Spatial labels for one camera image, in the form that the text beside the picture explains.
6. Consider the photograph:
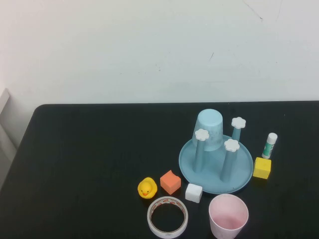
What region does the blue cup stand with pegs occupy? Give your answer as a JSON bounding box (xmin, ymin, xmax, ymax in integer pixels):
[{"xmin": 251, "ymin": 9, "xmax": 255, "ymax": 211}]
[{"xmin": 178, "ymin": 117, "xmax": 254, "ymax": 195}]

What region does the white tape roll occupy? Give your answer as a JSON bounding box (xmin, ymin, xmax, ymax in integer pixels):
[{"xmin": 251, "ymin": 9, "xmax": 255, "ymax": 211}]
[{"xmin": 147, "ymin": 196, "xmax": 189, "ymax": 237}]

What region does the white foam cube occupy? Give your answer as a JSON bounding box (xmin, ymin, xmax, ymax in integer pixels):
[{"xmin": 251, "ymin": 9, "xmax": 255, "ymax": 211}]
[{"xmin": 185, "ymin": 183, "xmax": 203, "ymax": 204}]

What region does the yellow foam cube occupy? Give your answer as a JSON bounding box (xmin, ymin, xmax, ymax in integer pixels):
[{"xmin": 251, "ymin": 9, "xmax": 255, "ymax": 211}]
[{"xmin": 252, "ymin": 157, "xmax": 272, "ymax": 180}]

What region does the orange foam cube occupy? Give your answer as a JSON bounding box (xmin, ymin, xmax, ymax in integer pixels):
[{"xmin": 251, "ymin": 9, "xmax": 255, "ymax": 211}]
[{"xmin": 159, "ymin": 170, "xmax": 181, "ymax": 196}]

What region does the green white glue stick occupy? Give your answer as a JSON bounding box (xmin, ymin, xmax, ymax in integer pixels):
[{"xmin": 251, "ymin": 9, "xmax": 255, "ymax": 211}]
[{"xmin": 261, "ymin": 132, "xmax": 278, "ymax": 159}]

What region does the blue plastic cup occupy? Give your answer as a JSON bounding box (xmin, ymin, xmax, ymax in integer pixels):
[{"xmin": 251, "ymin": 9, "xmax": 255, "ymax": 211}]
[{"xmin": 192, "ymin": 109, "xmax": 224, "ymax": 152}]

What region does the pink plastic cup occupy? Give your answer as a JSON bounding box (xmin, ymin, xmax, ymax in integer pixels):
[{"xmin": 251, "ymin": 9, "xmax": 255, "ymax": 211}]
[{"xmin": 208, "ymin": 194, "xmax": 249, "ymax": 239}]

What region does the yellow rubber duck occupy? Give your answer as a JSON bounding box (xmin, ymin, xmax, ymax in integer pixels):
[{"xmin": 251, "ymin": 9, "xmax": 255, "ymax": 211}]
[{"xmin": 137, "ymin": 177, "xmax": 158, "ymax": 199}]

